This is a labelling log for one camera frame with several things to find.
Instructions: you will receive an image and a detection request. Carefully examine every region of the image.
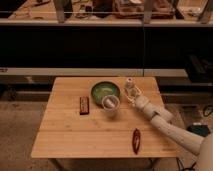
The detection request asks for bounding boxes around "red rectangular snack bar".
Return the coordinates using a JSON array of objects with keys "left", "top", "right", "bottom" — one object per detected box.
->
[{"left": 80, "top": 97, "right": 89, "bottom": 115}]

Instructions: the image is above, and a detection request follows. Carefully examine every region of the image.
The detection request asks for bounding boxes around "clear plastic cup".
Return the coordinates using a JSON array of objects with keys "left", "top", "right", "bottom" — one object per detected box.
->
[{"left": 101, "top": 95, "right": 120, "bottom": 117}]

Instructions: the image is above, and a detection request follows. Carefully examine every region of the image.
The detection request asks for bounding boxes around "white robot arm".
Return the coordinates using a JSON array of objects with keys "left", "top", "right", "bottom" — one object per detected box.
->
[{"left": 125, "top": 88, "right": 213, "bottom": 171}]

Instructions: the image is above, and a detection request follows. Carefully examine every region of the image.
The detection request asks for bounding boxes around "teal box on floor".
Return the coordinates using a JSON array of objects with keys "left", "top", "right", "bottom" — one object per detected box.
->
[{"left": 187, "top": 125, "right": 211, "bottom": 137}]

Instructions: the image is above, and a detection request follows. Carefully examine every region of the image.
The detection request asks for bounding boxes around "wooden table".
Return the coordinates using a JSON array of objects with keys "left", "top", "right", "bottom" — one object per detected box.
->
[{"left": 31, "top": 77, "right": 178, "bottom": 158}]

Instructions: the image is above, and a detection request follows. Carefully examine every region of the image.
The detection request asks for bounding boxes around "green bowl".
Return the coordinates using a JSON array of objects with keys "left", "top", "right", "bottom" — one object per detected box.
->
[{"left": 91, "top": 81, "right": 120, "bottom": 106}]

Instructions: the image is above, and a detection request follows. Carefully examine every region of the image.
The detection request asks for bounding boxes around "red chili pepper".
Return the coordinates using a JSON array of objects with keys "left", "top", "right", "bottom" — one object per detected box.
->
[{"left": 132, "top": 129, "right": 141, "bottom": 154}]

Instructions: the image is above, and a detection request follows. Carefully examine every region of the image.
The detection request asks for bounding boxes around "dark shelf unit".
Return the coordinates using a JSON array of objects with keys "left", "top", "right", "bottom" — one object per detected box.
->
[{"left": 0, "top": 0, "right": 213, "bottom": 79}]

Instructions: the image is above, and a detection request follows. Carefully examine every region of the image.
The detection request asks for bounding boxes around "clear plastic bottle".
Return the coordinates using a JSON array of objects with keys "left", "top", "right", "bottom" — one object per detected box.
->
[{"left": 124, "top": 78, "right": 137, "bottom": 98}]

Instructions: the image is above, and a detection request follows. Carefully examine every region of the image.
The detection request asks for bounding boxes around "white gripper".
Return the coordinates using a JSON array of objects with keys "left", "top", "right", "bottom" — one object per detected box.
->
[{"left": 126, "top": 87, "right": 142, "bottom": 106}]

